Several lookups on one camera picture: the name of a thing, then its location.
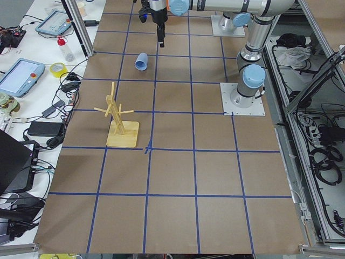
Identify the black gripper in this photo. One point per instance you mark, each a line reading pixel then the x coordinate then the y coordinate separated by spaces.
pixel 159 16

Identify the light blue plastic cup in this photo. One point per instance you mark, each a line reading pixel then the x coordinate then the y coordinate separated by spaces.
pixel 141 61

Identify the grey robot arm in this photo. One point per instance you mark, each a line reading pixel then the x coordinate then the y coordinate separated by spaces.
pixel 230 21
pixel 252 75

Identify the wooden cup rack stand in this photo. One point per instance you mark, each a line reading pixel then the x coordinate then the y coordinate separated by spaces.
pixel 121 133

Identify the red cap squeeze bottle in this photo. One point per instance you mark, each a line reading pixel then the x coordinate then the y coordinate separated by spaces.
pixel 66 51

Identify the yellow tape roll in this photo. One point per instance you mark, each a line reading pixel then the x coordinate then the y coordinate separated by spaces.
pixel 58 69

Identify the white crumpled cloth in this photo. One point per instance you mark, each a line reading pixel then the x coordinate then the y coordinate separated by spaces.
pixel 295 57

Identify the blue teach pendant tablet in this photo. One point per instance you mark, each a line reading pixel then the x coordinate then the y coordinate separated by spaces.
pixel 21 77

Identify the black power adapter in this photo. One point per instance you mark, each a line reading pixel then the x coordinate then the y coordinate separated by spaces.
pixel 44 129

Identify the green glass jar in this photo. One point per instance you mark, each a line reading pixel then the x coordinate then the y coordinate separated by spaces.
pixel 9 104

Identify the black laptop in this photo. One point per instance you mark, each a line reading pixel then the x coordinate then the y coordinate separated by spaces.
pixel 18 159

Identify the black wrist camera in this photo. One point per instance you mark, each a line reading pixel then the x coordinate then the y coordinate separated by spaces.
pixel 144 11

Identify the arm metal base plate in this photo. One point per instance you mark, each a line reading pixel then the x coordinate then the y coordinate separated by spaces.
pixel 235 104
pixel 239 32

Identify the aluminium frame post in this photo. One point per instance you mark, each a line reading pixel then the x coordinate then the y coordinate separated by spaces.
pixel 78 24

